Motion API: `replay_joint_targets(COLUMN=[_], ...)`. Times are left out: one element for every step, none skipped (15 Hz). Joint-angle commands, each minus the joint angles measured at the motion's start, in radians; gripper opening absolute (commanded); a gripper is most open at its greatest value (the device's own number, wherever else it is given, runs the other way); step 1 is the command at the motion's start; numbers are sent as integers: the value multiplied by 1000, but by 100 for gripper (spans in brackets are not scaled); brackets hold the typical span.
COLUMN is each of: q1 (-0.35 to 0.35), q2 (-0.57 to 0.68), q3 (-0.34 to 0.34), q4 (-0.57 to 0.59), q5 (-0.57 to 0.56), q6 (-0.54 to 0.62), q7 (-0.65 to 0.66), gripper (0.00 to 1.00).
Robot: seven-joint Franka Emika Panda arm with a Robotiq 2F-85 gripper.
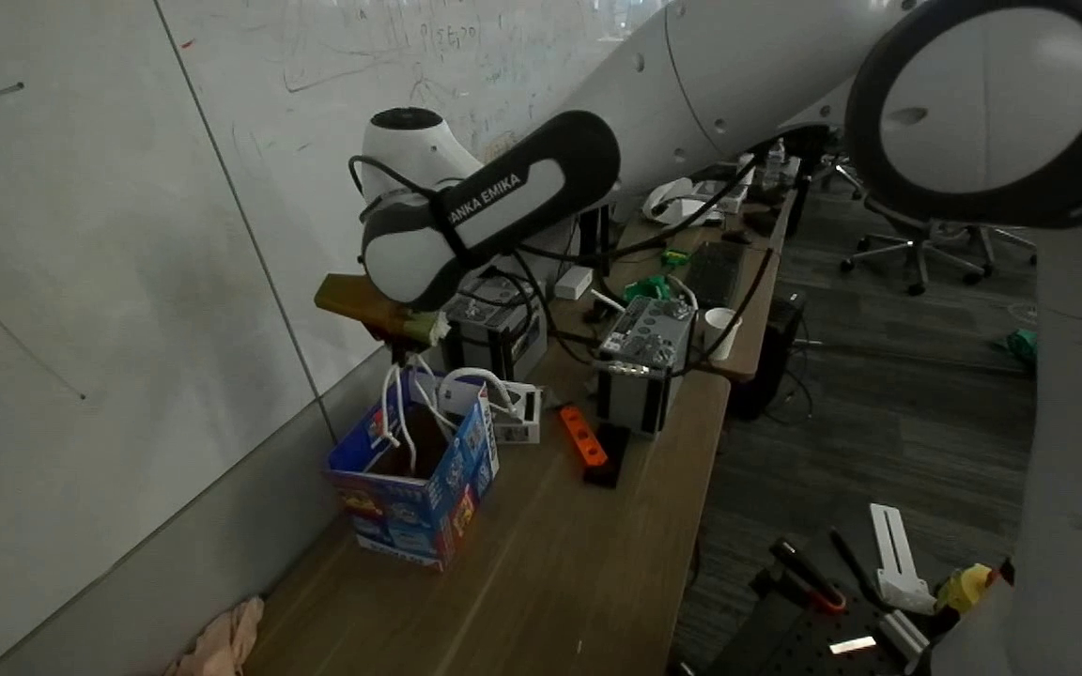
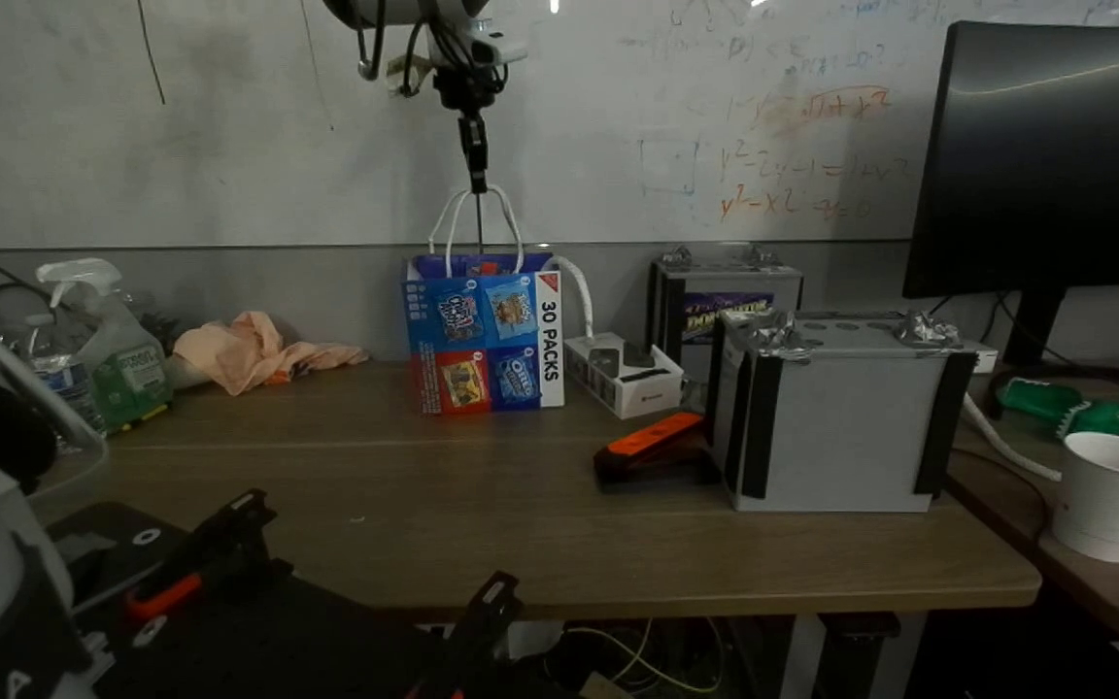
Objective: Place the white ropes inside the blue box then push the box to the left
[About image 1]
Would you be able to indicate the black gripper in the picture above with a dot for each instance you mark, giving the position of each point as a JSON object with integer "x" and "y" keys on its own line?
{"x": 394, "y": 340}

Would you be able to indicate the blue snack carton box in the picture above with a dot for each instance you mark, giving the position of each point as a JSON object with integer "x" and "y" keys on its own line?
{"x": 423, "y": 500}

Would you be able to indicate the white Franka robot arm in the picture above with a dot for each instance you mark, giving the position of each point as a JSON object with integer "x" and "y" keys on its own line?
{"x": 415, "y": 256}

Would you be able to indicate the gray box with printed label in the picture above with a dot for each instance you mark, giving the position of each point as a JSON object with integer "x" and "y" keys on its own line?
{"x": 488, "y": 323}

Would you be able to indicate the white plastic organizer tray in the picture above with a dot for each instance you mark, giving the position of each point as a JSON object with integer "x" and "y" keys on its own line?
{"x": 514, "y": 414}

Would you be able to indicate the orange and black hand tool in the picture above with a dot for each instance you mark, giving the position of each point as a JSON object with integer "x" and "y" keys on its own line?
{"x": 584, "y": 435}

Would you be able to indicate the green plastic object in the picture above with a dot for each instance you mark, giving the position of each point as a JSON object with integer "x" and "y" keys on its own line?
{"x": 653, "y": 285}

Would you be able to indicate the white paper cup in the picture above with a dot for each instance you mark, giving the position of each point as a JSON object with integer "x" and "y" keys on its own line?
{"x": 717, "y": 336}

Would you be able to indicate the office chair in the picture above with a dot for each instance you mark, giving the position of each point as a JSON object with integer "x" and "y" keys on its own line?
{"x": 930, "y": 246}

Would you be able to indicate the small silver cylinder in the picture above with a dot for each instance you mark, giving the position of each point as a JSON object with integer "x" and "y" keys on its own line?
{"x": 850, "y": 642}

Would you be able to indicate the small yellow object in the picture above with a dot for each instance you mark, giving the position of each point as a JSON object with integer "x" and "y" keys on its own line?
{"x": 961, "y": 587}

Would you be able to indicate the green bag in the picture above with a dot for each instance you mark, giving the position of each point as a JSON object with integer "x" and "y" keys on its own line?
{"x": 1021, "y": 344}

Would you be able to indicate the tan wrist camera block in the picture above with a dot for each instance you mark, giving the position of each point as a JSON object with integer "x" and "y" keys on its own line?
{"x": 378, "y": 306}

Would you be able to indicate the white plastic bracket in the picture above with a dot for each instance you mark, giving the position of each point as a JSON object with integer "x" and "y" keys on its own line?
{"x": 899, "y": 558}

